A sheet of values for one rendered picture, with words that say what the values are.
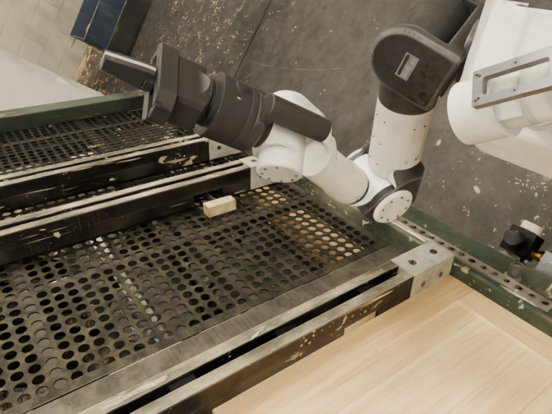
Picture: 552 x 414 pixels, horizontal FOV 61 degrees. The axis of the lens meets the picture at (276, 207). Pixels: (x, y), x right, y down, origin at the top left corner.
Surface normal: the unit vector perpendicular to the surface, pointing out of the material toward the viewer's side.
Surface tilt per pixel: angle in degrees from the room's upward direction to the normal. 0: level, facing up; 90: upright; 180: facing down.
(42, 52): 90
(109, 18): 90
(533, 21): 23
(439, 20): 61
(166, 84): 78
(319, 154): 7
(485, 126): 56
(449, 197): 0
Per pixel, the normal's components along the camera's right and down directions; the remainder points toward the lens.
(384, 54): -0.56, 0.65
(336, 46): -0.66, -0.23
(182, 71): 0.55, -0.56
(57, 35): 0.59, 0.41
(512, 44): -0.79, 0.13
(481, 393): 0.04, -0.86
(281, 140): 0.54, -0.19
